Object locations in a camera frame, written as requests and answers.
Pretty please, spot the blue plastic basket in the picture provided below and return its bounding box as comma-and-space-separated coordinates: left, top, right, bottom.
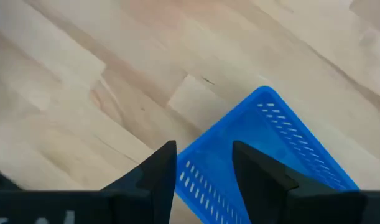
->
174, 85, 361, 224

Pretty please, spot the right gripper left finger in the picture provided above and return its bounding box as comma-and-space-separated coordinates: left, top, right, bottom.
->
101, 139, 178, 224

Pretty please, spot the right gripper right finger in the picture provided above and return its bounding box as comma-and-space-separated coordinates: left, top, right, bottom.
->
233, 140, 364, 224

